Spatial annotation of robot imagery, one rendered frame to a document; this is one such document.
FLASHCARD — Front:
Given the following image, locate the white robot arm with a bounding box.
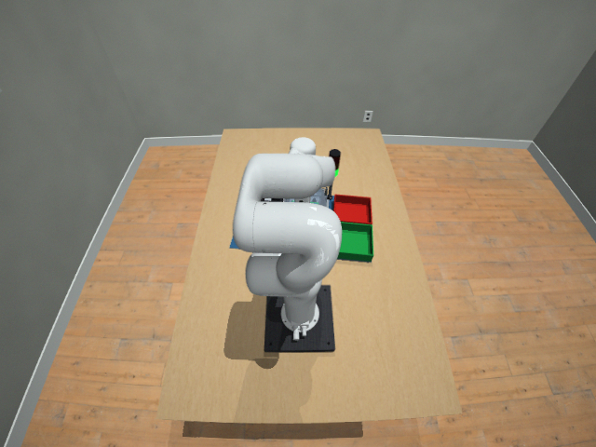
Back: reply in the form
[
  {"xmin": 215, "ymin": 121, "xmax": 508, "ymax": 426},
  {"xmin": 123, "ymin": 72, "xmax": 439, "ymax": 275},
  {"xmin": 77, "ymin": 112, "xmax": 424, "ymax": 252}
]
[{"xmin": 233, "ymin": 138, "xmax": 342, "ymax": 340}]

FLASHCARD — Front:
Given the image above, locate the green bin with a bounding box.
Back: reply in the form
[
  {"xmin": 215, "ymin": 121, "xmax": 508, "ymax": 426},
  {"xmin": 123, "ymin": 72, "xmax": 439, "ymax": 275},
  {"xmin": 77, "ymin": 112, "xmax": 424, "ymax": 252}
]
[{"xmin": 338, "ymin": 222, "xmax": 373, "ymax": 262}]

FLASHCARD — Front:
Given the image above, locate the red bin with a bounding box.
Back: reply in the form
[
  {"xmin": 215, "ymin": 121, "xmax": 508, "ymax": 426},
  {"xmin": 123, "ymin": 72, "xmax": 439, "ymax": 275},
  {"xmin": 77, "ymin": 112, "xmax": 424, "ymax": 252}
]
[{"xmin": 333, "ymin": 195, "xmax": 373, "ymax": 225}]

